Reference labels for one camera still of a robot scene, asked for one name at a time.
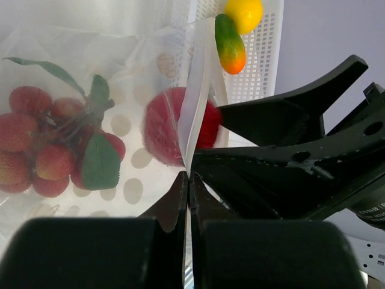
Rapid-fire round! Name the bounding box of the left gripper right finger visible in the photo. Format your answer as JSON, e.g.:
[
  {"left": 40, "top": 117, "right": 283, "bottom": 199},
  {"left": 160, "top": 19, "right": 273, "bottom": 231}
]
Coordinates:
[{"left": 189, "top": 174, "right": 365, "bottom": 288}]

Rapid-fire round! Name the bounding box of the yellow lemon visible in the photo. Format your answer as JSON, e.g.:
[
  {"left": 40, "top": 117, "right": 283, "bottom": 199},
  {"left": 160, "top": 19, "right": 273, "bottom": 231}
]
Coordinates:
[{"left": 225, "top": 0, "right": 263, "bottom": 34}]

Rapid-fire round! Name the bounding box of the green orange mango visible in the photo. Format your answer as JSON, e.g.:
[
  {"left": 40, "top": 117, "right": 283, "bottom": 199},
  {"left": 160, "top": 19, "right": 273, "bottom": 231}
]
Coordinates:
[{"left": 215, "top": 14, "right": 246, "bottom": 75}]

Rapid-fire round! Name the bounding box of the white plastic basket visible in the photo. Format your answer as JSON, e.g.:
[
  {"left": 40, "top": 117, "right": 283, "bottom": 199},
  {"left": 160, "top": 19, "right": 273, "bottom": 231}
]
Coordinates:
[{"left": 165, "top": 0, "right": 285, "bottom": 147}]

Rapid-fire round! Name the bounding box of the red apple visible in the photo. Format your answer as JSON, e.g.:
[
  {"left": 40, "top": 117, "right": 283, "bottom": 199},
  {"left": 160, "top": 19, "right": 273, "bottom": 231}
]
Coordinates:
[{"left": 142, "top": 87, "right": 223, "bottom": 167}]

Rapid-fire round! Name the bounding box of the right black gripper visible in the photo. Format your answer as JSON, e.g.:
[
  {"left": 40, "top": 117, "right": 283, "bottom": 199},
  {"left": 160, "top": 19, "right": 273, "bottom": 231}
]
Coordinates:
[{"left": 220, "top": 55, "right": 384, "bottom": 229}]

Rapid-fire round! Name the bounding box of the clear dotted zip bag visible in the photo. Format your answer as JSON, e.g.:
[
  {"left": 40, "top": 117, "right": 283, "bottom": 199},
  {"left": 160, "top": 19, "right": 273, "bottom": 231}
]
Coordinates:
[{"left": 1, "top": 25, "right": 196, "bottom": 246}]

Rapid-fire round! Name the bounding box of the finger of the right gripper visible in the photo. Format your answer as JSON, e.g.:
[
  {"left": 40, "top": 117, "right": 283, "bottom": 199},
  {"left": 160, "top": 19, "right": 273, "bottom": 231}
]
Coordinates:
[{"left": 192, "top": 132, "right": 385, "bottom": 222}]

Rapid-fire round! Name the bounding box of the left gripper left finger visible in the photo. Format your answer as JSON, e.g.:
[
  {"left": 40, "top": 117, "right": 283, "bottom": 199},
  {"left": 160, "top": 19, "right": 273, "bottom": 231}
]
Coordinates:
[{"left": 1, "top": 172, "right": 187, "bottom": 288}]

